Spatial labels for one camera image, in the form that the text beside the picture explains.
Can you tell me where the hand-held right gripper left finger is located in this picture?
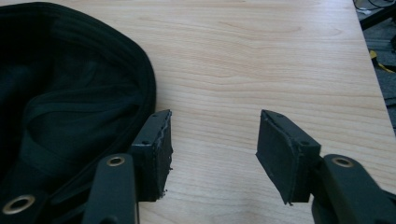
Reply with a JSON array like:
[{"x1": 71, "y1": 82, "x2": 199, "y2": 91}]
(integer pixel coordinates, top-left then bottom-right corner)
[{"x1": 128, "y1": 108, "x2": 174, "y2": 203}]

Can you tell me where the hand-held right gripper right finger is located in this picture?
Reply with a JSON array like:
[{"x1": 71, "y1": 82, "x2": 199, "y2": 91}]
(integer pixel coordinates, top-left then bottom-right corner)
[{"x1": 255, "y1": 108, "x2": 322, "y2": 206}]

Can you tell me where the black cloth garment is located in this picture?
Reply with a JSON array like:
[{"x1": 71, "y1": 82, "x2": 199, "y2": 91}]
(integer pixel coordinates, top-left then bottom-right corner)
[{"x1": 0, "y1": 1, "x2": 157, "y2": 218}]

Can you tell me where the black metal stand leg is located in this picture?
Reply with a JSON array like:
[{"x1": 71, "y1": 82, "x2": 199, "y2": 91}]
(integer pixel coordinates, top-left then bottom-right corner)
[{"x1": 360, "y1": 3, "x2": 396, "y2": 31}]

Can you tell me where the yellow strap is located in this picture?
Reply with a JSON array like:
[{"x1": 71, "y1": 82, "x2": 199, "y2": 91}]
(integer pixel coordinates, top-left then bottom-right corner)
[{"x1": 369, "y1": 49, "x2": 396, "y2": 75}]

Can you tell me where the black cable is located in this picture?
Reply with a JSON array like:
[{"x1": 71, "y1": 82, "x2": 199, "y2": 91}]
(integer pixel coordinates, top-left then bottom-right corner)
[{"x1": 353, "y1": 0, "x2": 396, "y2": 11}]

